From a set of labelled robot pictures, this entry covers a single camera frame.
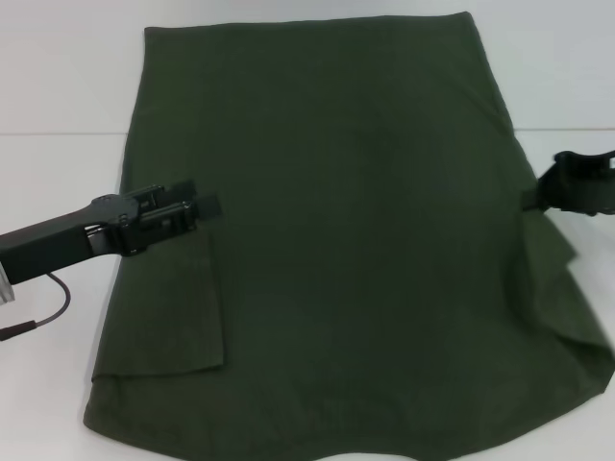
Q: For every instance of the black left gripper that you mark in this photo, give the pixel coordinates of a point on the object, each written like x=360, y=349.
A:
x=53, y=240

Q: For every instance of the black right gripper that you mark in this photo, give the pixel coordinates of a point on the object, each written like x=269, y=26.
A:
x=581, y=187

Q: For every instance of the dark green t-shirt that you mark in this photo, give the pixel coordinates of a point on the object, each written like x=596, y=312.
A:
x=360, y=216

